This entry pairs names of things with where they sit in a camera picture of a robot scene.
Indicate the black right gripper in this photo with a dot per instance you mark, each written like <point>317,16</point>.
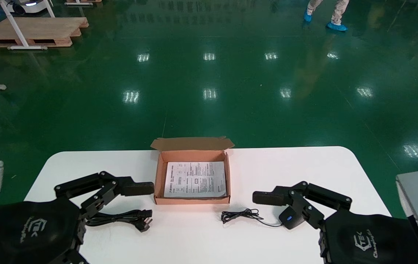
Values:
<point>370,238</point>

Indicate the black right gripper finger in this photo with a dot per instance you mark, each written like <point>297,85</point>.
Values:
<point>267,198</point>

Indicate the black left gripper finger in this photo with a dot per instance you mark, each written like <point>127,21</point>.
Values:
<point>135,187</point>

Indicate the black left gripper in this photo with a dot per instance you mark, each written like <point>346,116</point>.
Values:
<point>29,234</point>

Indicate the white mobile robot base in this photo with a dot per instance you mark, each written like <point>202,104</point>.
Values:
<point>29,6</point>

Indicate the brown cardboard storage box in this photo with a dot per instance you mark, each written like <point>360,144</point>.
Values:
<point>190,200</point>

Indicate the white printed instruction sheet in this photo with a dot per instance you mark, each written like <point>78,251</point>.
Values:
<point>194,179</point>

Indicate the large wooden pallet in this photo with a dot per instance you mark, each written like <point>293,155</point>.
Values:
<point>44,29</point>

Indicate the person with blue shoe covers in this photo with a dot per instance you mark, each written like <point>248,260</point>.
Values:
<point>339,11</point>

